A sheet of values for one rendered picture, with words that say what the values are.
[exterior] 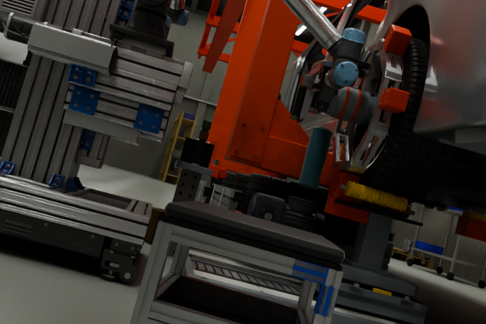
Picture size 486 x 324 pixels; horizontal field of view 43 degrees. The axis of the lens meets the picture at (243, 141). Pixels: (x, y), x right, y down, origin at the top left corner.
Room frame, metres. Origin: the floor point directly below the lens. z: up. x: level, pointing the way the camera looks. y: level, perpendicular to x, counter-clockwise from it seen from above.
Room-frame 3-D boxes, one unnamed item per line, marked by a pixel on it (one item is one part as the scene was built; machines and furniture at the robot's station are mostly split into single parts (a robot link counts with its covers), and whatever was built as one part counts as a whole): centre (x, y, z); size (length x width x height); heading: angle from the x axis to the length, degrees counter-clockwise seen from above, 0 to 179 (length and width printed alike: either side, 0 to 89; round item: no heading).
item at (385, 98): (2.19, -0.48, 0.85); 0.09 x 0.08 x 0.07; 6
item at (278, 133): (3.01, -0.35, 0.69); 0.52 x 0.17 x 0.35; 96
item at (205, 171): (3.01, 0.20, 0.44); 0.43 x 0.17 x 0.03; 6
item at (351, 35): (2.03, -0.26, 0.95); 0.11 x 0.08 x 0.11; 178
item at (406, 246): (10.29, -2.97, 0.18); 1.24 x 0.86 x 0.35; 7
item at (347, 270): (2.52, -0.61, 0.32); 0.40 x 0.30 x 0.28; 6
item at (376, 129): (2.50, -0.44, 0.85); 0.54 x 0.07 x 0.54; 6
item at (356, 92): (2.50, -0.37, 0.85); 0.21 x 0.14 x 0.14; 96
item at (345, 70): (2.01, -0.26, 0.85); 0.11 x 0.08 x 0.09; 7
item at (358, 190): (2.39, -0.55, 0.51); 0.29 x 0.06 x 0.06; 96
